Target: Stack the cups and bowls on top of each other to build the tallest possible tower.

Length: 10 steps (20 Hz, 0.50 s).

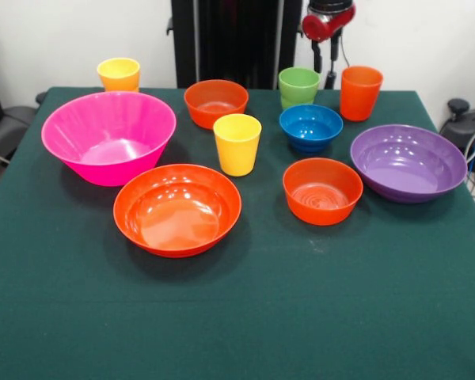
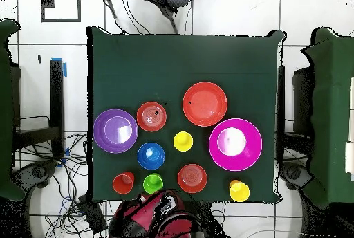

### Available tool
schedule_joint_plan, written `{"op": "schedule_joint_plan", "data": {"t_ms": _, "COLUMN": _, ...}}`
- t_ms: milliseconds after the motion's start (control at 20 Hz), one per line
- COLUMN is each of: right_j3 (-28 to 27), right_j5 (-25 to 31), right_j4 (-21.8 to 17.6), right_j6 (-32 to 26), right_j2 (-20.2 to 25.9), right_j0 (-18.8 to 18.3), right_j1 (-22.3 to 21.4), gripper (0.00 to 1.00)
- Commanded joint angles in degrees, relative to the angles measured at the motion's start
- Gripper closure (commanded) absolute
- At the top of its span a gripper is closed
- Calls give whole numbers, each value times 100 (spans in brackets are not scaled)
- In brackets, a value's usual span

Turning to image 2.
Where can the black metal frame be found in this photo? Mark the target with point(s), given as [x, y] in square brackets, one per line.
[56, 96]

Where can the small orange plastic bowl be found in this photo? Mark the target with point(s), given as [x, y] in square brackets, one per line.
[192, 185]
[146, 123]

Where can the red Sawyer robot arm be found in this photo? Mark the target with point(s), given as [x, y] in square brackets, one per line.
[143, 215]

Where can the dark green tablecloth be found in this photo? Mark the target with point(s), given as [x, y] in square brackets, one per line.
[332, 110]
[5, 110]
[155, 63]

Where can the yellow plastic cup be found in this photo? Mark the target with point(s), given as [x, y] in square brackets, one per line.
[240, 192]
[183, 141]

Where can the purple plastic bowl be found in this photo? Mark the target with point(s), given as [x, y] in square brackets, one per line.
[101, 138]

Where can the blue plastic bowl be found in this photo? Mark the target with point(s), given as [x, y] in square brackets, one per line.
[143, 160]

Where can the light orange plastic cup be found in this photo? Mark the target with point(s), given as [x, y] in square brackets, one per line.
[233, 181]

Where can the black power strip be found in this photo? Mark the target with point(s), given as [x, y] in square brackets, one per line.
[92, 215]

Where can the black stand base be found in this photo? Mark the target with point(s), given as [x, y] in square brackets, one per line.
[293, 173]
[38, 172]

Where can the large pink plastic bowl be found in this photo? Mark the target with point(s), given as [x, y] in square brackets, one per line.
[249, 160]

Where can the blue tape strip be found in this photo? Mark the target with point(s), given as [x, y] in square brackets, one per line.
[65, 70]

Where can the green plastic cup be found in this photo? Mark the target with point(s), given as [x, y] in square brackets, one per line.
[152, 184]

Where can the large orange plastic bowl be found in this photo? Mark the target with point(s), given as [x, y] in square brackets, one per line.
[204, 105]

